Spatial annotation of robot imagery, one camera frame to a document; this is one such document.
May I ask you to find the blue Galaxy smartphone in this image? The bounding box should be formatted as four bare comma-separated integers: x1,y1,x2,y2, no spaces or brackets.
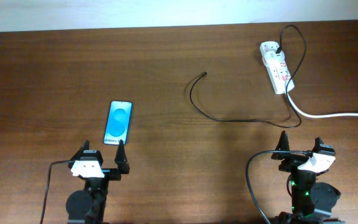
103,101,133,145

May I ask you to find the black charger cable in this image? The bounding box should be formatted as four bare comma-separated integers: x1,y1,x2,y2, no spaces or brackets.
189,24,307,129

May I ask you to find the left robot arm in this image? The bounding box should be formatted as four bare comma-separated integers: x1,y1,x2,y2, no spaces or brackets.
66,140,130,224

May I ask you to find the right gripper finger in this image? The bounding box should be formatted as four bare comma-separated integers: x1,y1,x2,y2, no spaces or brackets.
313,137,324,152
275,131,290,151

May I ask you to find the white USB charger plug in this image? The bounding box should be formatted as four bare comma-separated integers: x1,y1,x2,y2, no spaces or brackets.
262,50,285,67

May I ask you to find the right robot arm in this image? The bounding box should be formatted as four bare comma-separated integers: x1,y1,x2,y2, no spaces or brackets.
271,131,343,224

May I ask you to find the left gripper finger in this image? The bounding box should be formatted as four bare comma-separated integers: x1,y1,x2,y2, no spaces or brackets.
70,140,90,161
114,140,130,174

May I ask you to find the white power strip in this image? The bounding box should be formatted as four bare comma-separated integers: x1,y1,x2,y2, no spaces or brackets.
260,41,295,95

